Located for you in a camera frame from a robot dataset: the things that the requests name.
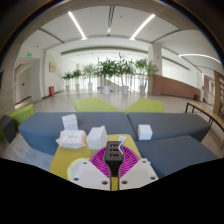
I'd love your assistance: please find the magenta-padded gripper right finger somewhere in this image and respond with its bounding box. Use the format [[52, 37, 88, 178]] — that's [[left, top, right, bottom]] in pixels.
[[117, 146, 158, 192]]

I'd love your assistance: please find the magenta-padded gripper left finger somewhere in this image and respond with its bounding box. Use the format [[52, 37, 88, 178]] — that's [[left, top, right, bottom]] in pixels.
[[69, 146, 112, 192]]

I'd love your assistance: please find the black charger block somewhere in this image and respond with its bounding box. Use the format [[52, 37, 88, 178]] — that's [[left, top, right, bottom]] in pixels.
[[103, 140, 125, 179]]

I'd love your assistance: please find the round yellow-white power strip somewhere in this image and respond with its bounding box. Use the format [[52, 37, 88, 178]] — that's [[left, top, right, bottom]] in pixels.
[[65, 157, 92, 181]]

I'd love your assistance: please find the white cardboard box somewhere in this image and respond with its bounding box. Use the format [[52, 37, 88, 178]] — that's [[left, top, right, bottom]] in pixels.
[[85, 125, 109, 150]]

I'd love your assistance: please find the soft tissue pack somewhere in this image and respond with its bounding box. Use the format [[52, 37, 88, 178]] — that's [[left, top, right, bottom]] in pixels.
[[55, 129, 88, 150]]

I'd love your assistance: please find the small white cube box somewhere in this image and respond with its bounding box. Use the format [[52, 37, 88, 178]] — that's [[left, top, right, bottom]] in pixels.
[[137, 124, 154, 141]]

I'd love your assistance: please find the stack of white packs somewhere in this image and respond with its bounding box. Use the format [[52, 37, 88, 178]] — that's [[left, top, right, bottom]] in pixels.
[[61, 113, 79, 132]]

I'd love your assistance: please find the long grey sofa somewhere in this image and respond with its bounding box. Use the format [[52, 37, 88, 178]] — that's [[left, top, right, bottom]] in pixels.
[[18, 111, 137, 157]]

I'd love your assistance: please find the green sofa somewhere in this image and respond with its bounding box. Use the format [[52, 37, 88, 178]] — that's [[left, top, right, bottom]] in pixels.
[[123, 97, 165, 115], [72, 96, 123, 113]]

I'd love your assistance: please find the green seat block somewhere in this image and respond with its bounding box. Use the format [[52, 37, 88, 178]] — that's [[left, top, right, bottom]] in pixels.
[[8, 103, 35, 128]]

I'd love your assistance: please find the dark grey seat block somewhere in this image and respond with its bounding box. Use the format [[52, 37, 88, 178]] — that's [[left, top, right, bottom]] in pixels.
[[0, 114, 17, 144]]

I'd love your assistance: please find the group of potted plants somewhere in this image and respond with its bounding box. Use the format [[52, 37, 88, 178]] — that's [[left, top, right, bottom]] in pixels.
[[61, 53, 158, 96]]

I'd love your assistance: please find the group of ceiling strip lights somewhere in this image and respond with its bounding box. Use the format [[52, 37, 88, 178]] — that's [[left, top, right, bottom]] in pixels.
[[67, 10, 222, 65]]

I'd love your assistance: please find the wooden bench with black frame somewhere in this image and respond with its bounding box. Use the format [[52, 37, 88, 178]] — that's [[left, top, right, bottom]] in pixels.
[[184, 101, 224, 134]]

